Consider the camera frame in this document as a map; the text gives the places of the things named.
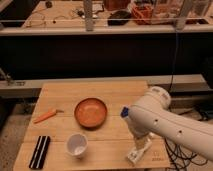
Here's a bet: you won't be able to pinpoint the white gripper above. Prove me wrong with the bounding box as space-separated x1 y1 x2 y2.
134 133 154 151

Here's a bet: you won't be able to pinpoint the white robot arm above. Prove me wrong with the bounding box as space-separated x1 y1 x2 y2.
128 86 213 162

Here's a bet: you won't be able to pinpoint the white plastic bottle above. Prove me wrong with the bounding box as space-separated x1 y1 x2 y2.
126 140 152 165

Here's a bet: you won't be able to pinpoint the blue sponge block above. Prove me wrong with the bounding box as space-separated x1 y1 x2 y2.
120 107 129 118

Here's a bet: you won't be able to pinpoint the orange wooden bowl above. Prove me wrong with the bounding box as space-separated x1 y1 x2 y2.
74 98 107 128

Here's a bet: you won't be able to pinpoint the white plastic cup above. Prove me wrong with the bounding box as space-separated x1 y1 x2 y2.
66 133 88 158

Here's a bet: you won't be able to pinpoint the black white striped block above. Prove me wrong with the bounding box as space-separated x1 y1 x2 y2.
29 136 50 170

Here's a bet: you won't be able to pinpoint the orange toy carrot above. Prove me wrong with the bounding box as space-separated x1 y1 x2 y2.
33 109 64 124

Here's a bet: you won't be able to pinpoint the black object on bench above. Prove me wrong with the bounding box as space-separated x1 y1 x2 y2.
107 10 131 26

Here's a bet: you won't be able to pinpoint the orange basket on bench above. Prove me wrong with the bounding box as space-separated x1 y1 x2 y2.
132 5 153 25

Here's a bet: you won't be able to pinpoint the black floor cables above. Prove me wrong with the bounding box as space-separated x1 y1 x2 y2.
163 138 209 171

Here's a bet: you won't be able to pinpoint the grey metal post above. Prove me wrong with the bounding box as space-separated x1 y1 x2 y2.
83 0 93 31

